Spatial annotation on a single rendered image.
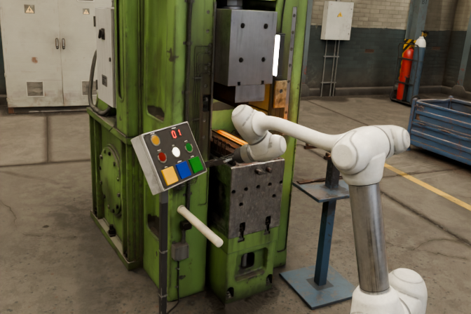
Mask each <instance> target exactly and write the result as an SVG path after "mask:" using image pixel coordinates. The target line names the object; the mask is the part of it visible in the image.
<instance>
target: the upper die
mask: <svg viewBox="0 0 471 314"><path fill-rule="evenodd" d="M264 94H265V84H260V85H247V86H239V85H237V86H225V85H223V84H220V83H217V82H214V86H213V95H216V96H218V97H221V98H223V99H225V100H228V101H231V102H234V103H239V102H256V101H264Z"/></svg>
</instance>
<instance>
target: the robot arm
mask: <svg viewBox="0 0 471 314"><path fill-rule="evenodd" d="M231 119H232V122H233V124H234V126H235V128H236V130H237V131H238V133H239V134H240V136H241V137H242V138H243V139H244V140H245V141H246V142H247V143H248V144H244V145H242V146H241V147H239V148H236V149H235V151H234V153H232V154H229V155H227V156H223V157H220V158H218V159H215V158H214V159H213V160H210V161H205V162H204V164H205V167H206V168H209V167H212V166H217V165H223V164H227V163H233V162H235V161H236V162H237V163H239V164H241V163H253V162H257V161H268V160H271V159H274V158H277V157H278V156H281V155H283V154H284V153H285V151H286V148H287V145H286V141H285V138H284V137H283V136H280V135H272V134H271V133H270V132H269V131H268V130H276V131H278V132H281V133H284V134H286V135H289V136H290V137H293V138H295V139H298V140H300V141H302V142H305V143H307V144H309V145H312V146H315V147H317V148H319V149H324V150H326V151H331V158H332V162H333V164H334V166H335V167H336V168H337V170H339V171H340V173H341V175H342V177H343V180H344V182H345V183H346V184H348V188H349V195H350V207H351V214H352V220H353V233H354V240H355V252H356V259H357V272H358V278H359V285H358V286H357V288H356V289H355V291H354V292H353V298H352V305H351V309H350V314H425V311H426V306H427V300H428V292H427V288H426V286H425V282H424V280H423V279H422V277H421V276H420V275H419V274H418V273H417V272H415V271H413V270H410V269H407V268H398V269H396V270H393V271H392V272H390V273H389V274H388V262H387V255H386V248H385V234H384V227H383V213H382V207H381V193H380V186H379V182H380V180H381V178H382V176H383V168H384V164H385V160H386V159H387V158H390V157H392V156H393V155H398V154H400V153H402V152H404V151H406V150H407V149H408V148H409V145H410V136H409V133H408V132H407V131H406V130H405V129H404V128H401V127H399V126H396V125H370V126H364V127H360V128H356V129H354V130H350V131H348V132H346V133H343V134H340V135H327V134H324V133H321V132H318V131H315V130H311V129H310V128H306V127H304V126H302V125H298V124H296V123H293V122H290V121H287V120H285V119H282V118H278V117H274V116H266V115H265V114H264V113H263V112H260V111H256V110H255V109H253V108H251V107H249V106H247V105H245V104H244V105H242V104H241V105H239V106H238V107H236V108H235V109H234V110H233V112H232V116H231Z"/></svg>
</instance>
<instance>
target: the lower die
mask: <svg viewBox="0 0 471 314"><path fill-rule="evenodd" d="M215 130H219V129H212V135H214V136H215V137H218V138H219V139H221V140H222V141H223V143H222V145H221V140H219V141H218V149H217V140H218V139H217V138H215V140H214V150H218V152H219V153H220V149H221V154H222V155H224V147H225V142H226V143H227V145H226V156H227V155H229V154H232V153H234V151H235V149H236V148H239V147H241V146H242V145H243V144H241V143H239V142H237V141H235V140H233V139H231V138H229V137H227V136H225V135H223V134H221V133H219V132H217V131H215ZM223 131H224V132H227V133H228V134H230V135H233V136H234V137H237V138H238V139H241V140H242V141H244V142H246V141H245V140H244V139H243V138H242V137H239V136H237V135H235V134H233V133H231V132H229V131H228V130H225V129H223ZM213 139H214V137H213V136H212V139H211V140H210V147H211V148H213ZM228 144H230V145H231V148H229V145H228Z"/></svg>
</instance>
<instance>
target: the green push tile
mask: <svg viewBox="0 0 471 314"><path fill-rule="evenodd" d="M189 163H190V165H191V168H192V170H193V173H194V174H195V173H197V172H200V171H201V170H203V166H202V164H201V161H200V159H199V157H198V156H196V157H194V158H191V159H189Z"/></svg>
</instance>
